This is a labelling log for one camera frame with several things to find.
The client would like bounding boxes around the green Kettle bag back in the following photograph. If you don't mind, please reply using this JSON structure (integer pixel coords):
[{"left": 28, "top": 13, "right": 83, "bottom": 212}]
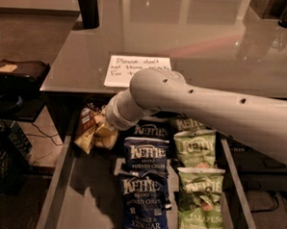
[{"left": 170, "top": 116, "right": 206, "bottom": 133}]

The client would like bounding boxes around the black cylinder on counter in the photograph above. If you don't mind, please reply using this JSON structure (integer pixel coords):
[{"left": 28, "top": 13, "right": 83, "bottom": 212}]
[{"left": 78, "top": 0, "right": 99, "bottom": 29}]

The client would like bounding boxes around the white handwritten paper note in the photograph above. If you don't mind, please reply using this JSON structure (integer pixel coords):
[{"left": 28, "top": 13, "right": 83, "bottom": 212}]
[{"left": 104, "top": 55, "right": 171, "bottom": 88}]

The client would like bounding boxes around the green jalapeno Kettle bag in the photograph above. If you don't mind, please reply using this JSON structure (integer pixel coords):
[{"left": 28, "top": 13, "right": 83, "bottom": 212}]
[{"left": 177, "top": 167, "right": 225, "bottom": 229}]

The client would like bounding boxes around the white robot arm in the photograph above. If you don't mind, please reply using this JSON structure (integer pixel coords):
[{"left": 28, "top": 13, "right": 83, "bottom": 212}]
[{"left": 103, "top": 68, "right": 287, "bottom": 165}]

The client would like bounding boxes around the black office chair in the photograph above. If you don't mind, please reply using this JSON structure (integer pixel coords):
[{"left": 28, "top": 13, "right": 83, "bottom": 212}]
[{"left": 0, "top": 60, "right": 50, "bottom": 122}]

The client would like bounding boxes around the blue salt vinegar Kettle bag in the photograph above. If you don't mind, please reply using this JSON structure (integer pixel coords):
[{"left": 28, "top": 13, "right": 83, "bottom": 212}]
[{"left": 118, "top": 171, "right": 169, "bottom": 229}]

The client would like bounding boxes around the black crate on floor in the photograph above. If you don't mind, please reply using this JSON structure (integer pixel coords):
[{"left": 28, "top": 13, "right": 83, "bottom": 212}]
[{"left": 0, "top": 120, "right": 32, "bottom": 193}]

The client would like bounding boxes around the grey open top drawer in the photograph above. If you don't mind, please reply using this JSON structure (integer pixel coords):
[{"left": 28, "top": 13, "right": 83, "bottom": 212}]
[{"left": 35, "top": 94, "right": 270, "bottom": 229}]

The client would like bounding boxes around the dark blue Kettle bag back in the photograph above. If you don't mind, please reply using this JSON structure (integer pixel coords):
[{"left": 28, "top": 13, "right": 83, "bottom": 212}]
[{"left": 129, "top": 117, "right": 170, "bottom": 140}]

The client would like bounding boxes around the blue Kettle bag middle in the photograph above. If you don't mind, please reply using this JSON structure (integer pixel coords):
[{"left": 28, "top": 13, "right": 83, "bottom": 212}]
[{"left": 123, "top": 137, "right": 169, "bottom": 172}]

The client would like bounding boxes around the green Kettle bag middle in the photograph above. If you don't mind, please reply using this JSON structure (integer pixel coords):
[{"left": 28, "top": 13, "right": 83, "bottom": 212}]
[{"left": 174, "top": 129, "right": 216, "bottom": 168}]

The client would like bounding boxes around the brown sea salt chip bag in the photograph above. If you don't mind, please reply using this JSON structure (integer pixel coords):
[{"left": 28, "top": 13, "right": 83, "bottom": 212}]
[{"left": 73, "top": 103, "right": 99, "bottom": 154}]

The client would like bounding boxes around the black floor cable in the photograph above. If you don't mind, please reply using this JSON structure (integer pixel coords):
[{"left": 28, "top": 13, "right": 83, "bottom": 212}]
[{"left": 29, "top": 121, "right": 65, "bottom": 148}]

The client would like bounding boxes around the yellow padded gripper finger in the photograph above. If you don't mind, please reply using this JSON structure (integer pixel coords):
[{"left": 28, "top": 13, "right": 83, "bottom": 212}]
[
  {"left": 93, "top": 108, "right": 105, "bottom": 125},
  {"left": 94, "top": 124, "right": 118, "bottom": 149}
]

